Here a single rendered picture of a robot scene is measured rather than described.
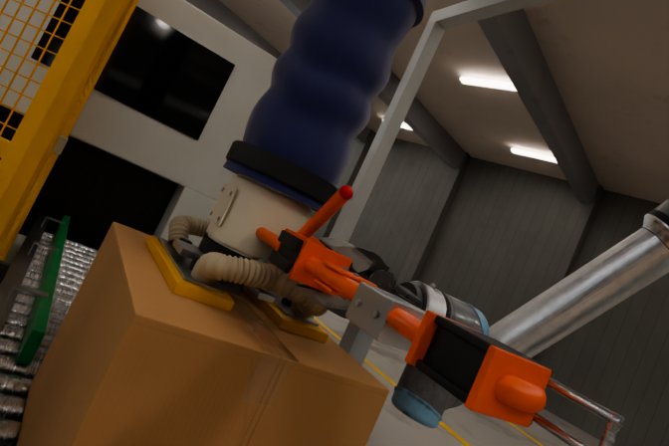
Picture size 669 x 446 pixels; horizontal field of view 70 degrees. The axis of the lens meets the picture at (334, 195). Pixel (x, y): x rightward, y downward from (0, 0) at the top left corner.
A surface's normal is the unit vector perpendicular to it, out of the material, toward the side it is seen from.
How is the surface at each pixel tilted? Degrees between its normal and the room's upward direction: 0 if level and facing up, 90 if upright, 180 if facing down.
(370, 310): 90
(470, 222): 90
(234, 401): 90
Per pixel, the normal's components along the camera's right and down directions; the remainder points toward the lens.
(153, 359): 0.45, 0.13
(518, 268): -0.57, -0.33
